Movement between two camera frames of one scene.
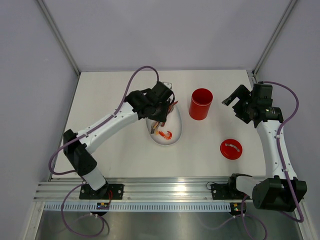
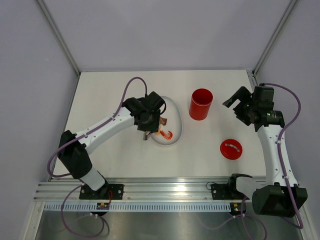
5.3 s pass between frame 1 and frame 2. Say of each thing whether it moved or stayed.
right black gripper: stayed
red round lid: stayed
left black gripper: moved
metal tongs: moved
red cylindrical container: stayed
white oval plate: stayed
